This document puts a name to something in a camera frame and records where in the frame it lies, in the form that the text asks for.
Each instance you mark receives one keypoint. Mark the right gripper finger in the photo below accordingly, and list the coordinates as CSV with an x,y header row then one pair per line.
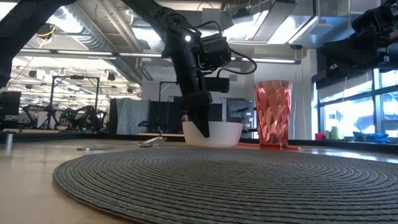
x,y
337,53

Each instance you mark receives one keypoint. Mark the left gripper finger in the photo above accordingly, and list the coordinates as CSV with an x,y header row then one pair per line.
x,y
202,121

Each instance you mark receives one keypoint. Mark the white bowl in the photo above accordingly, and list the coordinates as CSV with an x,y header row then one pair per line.
x,y
224,133

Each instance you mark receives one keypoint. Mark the silver metal spoon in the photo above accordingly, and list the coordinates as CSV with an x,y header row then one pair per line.
x,y
149,143

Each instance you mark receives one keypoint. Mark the red faceted plastic cup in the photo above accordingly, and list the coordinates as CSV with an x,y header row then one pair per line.
x,y
273,115

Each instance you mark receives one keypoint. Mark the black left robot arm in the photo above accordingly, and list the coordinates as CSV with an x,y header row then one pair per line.
x,y
155,15

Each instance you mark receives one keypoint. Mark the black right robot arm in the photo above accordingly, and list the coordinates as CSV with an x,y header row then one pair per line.
x,y
390,12

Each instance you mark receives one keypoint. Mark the person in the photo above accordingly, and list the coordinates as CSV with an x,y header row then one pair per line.
x,y
184,117

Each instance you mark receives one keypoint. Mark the black partition panel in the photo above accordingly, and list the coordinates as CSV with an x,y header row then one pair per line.
x,y
164,116

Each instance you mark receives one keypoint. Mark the grey round woven placemat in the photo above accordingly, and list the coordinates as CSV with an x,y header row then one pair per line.
x,y
217,186

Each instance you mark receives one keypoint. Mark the grey partition panel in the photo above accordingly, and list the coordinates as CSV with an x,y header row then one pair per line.
x,y
130,116

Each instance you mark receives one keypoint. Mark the black hanging spotlight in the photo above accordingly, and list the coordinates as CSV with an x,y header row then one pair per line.
x,y
32,73
111,76

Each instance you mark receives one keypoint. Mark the yellow-green roll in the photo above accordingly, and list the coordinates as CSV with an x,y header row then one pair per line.
x,y
335,133

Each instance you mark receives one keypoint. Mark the small red box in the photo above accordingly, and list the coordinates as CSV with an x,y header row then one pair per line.
x,y
320,136

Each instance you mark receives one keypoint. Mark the blue cloth bundle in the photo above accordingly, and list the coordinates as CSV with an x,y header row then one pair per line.
x,y
373,137

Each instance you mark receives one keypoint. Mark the long ceiling light strip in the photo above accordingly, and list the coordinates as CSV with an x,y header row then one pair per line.
x,y
84,53

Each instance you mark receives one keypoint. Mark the black monitor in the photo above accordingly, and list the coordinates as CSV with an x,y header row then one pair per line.
x,y
9,104

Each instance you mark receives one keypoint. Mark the black gantry frame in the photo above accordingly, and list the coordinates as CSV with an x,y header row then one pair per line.
x,y
164,82
76,77

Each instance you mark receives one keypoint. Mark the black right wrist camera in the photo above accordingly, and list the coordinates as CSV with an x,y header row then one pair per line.
x,y
365,21

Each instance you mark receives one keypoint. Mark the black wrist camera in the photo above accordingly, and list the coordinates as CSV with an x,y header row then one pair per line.
x,y
217,85
365,21

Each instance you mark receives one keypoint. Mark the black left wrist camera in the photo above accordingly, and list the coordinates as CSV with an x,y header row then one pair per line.
x,y
217,85

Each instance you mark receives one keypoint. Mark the dark wall screen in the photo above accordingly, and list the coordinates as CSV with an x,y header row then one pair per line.
x,y
239,110

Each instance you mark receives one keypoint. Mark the grey wall vent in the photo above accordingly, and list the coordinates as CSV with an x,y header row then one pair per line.
x,y
234,77

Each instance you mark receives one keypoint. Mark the black window frame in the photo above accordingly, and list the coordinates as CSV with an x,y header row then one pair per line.
x,y
377,102

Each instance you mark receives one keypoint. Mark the silver corrugated air duct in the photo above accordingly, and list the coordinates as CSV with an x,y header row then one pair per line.
x,y
90,31

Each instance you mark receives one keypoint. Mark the black table frame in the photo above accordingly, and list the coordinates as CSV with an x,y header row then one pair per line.
x,y
62,137

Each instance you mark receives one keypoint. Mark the silver metal post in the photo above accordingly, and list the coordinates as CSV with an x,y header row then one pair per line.
x,y
9,141

